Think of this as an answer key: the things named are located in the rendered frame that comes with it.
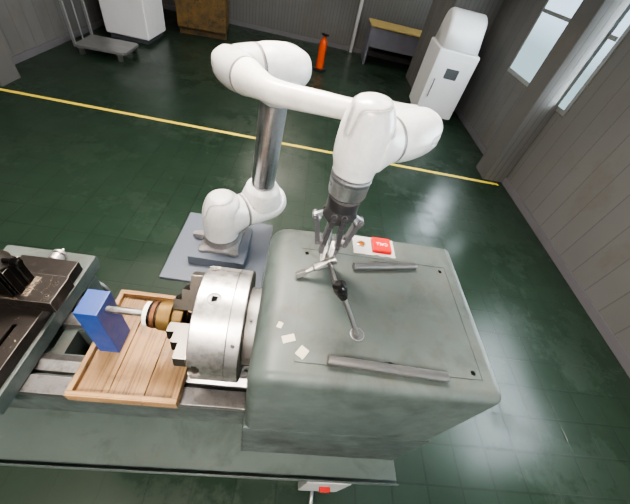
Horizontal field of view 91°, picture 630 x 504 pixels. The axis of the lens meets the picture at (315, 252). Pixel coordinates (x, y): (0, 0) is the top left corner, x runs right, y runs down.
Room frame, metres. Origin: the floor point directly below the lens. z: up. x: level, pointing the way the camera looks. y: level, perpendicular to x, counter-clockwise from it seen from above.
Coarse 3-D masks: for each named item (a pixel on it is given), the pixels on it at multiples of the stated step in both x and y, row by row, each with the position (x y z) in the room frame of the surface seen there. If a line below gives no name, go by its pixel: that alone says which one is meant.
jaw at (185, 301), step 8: (200, 272) 0.50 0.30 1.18; (192, 280) 0.47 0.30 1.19; (200, 280) 0.47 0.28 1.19; (184, 288) 0.45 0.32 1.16; (192, 288) 0.45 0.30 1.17; (176, 296) 0.44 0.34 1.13; (184, 296) 0.44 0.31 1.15; (192, 296) 0.44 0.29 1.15; (176, 304) 0.42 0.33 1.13; (184, 304) 0.42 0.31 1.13; (192, 304) 0.43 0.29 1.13
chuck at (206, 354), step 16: (208, 272) 0.48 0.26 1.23; (224, 272) 0.50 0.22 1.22; (240, 272) 0.52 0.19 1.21; (208, 288) 0.42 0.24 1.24; (224, 288) 0.44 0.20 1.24; (208, 304) 0.38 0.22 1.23; (224, 304) 0.39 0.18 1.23; (192, 320) 0.34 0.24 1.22; (208, 320) 0.35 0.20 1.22; (224, 320) 0.36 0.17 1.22; (192, 336) 0.31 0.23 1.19; (208, 336) 0.32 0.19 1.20; (224, 336) 0.33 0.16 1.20; (192, 352) 0.29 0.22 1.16; (208, 352) 0.30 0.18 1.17; (208, 368) 0.28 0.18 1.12
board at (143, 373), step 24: (144, 336) 0.41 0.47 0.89; (96, 360) 0.30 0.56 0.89; (120, 360) 0.31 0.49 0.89; (144, 360) 0.33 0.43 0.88; (168, 360) 0.35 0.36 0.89; (72, 384) 0.21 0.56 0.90; (96, 384) 0.23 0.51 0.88; (120, 384) 0.25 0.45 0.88; (144, 384) 0.27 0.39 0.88; (168, 384) 0.28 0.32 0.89
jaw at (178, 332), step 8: (168, 328) 0.36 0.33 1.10; (176, 328) 0.36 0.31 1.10; (184, 328) 0.37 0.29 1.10; (168, 336) 0.34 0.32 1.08; (176, 336) 0.34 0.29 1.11; (184, 336) 0.35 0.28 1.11; (176, 344) 0.32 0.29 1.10; (184, 344) 0.32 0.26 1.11; (176, 352) 0.30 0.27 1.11; (184, 352) 0.30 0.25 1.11; (176, 360) 0.28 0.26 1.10; (184, 360) 0.29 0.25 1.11; (192, 368) 0.27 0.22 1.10
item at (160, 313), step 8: (152, 304) 0.40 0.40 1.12; (160, 304) 0.41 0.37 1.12; (168, 304) 0.41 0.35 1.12; (152, 312) 0.38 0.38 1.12; (160, 312) 0.39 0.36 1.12; (168, 312) 0.39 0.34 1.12; (176, 312) 0.40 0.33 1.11; (184, 312) 0.43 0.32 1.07; (152, 320) 0.37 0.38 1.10; (160, 320) 0.37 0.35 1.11; (168, 320) 0.37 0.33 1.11; (176, 320) 0.38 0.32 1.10; (184, 320) 0.41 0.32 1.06; (160, 328) 0.36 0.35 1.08
